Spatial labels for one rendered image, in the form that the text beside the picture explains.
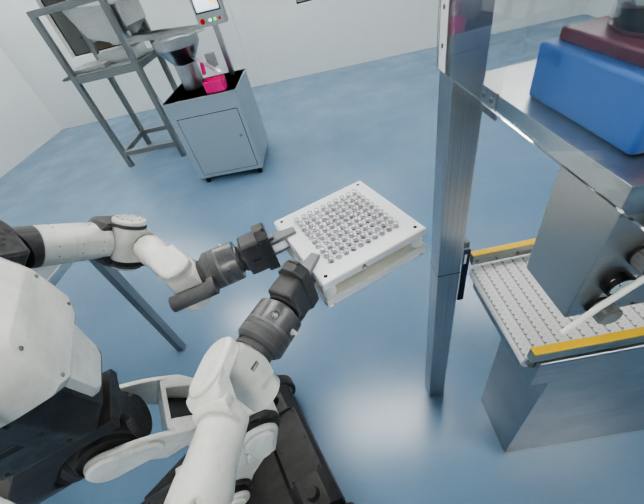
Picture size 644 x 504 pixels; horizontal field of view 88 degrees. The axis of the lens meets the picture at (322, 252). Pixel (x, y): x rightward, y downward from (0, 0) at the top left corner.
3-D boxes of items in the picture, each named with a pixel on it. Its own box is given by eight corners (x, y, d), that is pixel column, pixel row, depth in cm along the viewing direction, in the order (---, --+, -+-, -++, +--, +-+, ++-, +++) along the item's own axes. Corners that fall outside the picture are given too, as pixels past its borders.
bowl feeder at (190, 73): (169, 98, 278) (144, 47, 252) (182, 84, 304) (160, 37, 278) (225, 86, 272) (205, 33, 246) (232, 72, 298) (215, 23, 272)
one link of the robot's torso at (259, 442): (207, 529, 103) (239, 439, 82) (194, 465, 117) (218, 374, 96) (254, 508, 112) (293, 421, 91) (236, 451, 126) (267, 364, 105)
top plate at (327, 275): (360, 186, 85) (359, 179, 84) (426, 234, 68) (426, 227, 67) (275, 227, 80) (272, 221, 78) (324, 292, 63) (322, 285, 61)
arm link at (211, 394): (233, 327, 53) (205, 399, 42) (271, 360, 57) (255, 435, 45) (206, 346, 55) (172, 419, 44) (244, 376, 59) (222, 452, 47)
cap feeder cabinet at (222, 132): (202, 185, 318) (160, 106, 267) (214, 156, 359) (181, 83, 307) (265, 173, 311) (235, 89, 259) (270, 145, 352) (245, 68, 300)
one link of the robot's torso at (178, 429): (270, 450, 97) (74, 498, 67) (251, 398, 109) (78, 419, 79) (293, 415, 92) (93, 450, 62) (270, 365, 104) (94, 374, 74)
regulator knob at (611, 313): (593, 328, 46) (606, 309, 43) (581, 313, 48) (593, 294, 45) (619, 323, 46) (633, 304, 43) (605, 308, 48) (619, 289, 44)
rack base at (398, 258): (362, 202, 89) (361, 194, 87) (425, 252, 72) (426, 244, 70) (281, 243, 83) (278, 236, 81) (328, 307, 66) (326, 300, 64)
